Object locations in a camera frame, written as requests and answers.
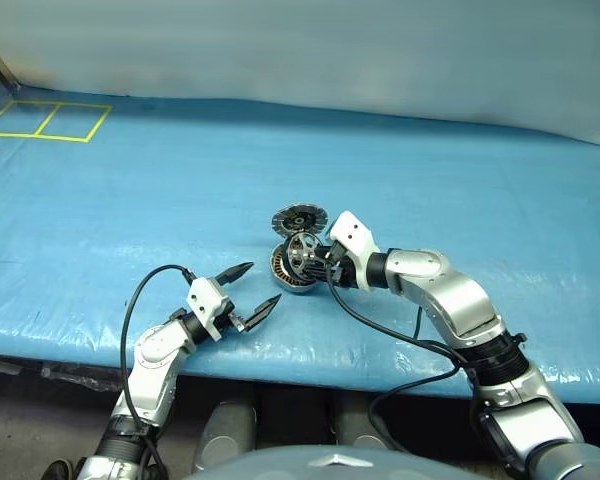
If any motor stator with copper windings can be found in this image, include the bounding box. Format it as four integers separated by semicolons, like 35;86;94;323
268;243;317;297

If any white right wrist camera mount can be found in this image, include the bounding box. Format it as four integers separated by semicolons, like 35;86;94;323
327;210;381;291

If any grey rounded shape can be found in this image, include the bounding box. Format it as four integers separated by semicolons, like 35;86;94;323
333;399;394;449
194;402;259;472

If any blue table cover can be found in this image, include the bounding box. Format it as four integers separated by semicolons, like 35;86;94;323
0;82;600;406

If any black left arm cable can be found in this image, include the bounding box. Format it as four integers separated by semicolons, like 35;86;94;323
120;263;196;480

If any yellow tape double square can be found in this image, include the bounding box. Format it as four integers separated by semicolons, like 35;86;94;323
0;99;113;144

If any grey robot torso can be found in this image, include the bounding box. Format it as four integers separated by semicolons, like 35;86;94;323
184;446;481;480

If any silver spoked motor bell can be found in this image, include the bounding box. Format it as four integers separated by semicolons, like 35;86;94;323
284;232;331;285

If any black rounded object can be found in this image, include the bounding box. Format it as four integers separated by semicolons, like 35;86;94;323
45;459;76;480

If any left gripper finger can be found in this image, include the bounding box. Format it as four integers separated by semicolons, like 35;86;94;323
242;293;283;332
216;261;256;289

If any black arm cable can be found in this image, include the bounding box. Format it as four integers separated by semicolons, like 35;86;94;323
120;263;196;480
327;259;461;454

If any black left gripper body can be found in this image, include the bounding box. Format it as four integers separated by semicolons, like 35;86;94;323
223;308;248;336

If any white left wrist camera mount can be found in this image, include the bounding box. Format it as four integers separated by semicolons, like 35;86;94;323
185;277;231;342

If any clear plastic film bundle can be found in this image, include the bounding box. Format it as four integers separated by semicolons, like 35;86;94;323
39;364;121;394

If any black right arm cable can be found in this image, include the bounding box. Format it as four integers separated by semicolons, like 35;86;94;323
327;259;461;454

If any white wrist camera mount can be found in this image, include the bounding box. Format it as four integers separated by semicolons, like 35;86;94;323
327;210;381;291
185;277;231;342

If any silver segmented motor disc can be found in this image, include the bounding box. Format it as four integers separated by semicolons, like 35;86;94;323
269;203;327;236

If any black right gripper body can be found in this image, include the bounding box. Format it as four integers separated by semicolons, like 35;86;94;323
324;241;359;289

